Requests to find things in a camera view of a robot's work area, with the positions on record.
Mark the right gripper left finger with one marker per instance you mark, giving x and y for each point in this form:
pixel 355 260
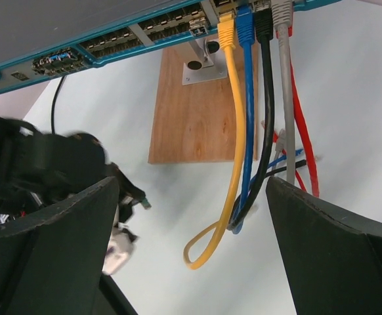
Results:
pixel 51 260

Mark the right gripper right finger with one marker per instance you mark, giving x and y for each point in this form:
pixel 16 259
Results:
pixel 332 257

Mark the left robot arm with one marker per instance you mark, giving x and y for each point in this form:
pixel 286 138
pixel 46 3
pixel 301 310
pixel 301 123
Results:
pixel 40 169

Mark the wooden board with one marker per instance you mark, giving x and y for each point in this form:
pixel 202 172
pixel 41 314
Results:
pixel 192 123

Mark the black network switch blue front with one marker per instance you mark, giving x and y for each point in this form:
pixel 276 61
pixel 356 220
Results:
pixel 44 40

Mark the grey metal stand bracket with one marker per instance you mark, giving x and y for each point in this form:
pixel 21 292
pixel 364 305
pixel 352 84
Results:
pixel 203 61

